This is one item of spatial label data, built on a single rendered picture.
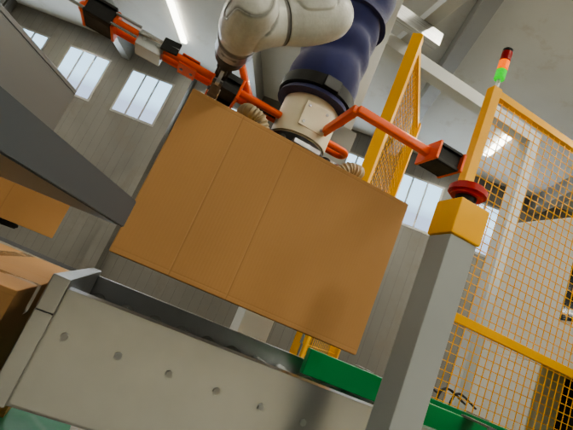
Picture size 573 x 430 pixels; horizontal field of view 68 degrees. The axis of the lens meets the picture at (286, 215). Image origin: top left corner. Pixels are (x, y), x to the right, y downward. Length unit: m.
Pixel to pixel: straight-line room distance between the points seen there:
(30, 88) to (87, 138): 10.25
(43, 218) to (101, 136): 8.20
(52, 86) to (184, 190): 0.44
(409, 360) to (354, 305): 0.33
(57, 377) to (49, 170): 0.45
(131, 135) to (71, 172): 10.02
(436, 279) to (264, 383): 0.36
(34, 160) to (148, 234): 0.55
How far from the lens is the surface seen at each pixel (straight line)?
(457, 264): 0.80
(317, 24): 0.97
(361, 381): 1.60
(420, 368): 0.77
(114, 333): 0.79
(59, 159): 0.44
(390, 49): 3.96
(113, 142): 10.53
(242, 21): 0.88
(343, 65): 1.28
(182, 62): 1.22
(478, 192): 0.85
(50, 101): 0.59
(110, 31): 1.27
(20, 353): 0.81
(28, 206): 2.55
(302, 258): 0.99
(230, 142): 0.99
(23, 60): 0.54
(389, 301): 9.30
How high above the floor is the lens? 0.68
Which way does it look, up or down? 13 degrees up
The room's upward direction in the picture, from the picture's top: 23 degrees clockwise
